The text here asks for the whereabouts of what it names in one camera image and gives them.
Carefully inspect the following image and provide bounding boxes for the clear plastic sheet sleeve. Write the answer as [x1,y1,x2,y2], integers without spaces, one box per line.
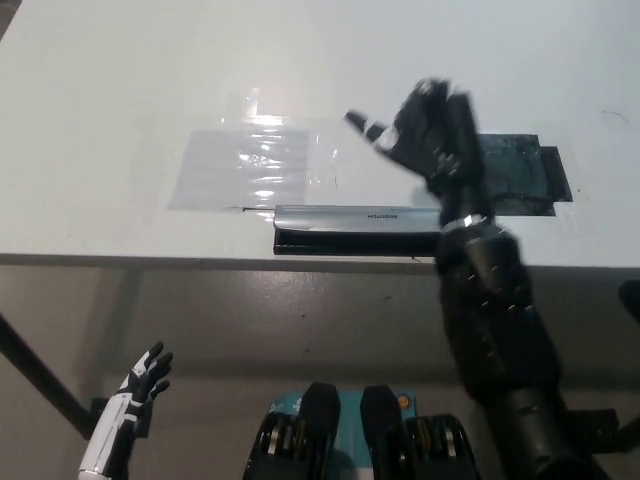
[168,129,311,212]

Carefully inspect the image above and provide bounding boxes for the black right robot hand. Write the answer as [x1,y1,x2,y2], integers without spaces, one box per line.
[343,76,495,234]

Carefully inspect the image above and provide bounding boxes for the clear plastic film patch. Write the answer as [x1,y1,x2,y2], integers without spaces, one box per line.
[219,88,371,191]

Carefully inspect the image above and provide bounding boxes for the silver black paper hole punch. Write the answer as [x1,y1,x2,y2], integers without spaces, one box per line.
[272,203,447,259]

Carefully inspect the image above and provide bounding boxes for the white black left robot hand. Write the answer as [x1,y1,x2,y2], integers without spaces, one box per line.
[77,341,175,474]

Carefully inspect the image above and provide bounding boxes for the black table leg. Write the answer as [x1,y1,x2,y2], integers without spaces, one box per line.
[618,280,640,322]
[0,312,97,442]

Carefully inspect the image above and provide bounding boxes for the black tape patch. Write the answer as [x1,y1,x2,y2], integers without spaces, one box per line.
[477,132,573,218]

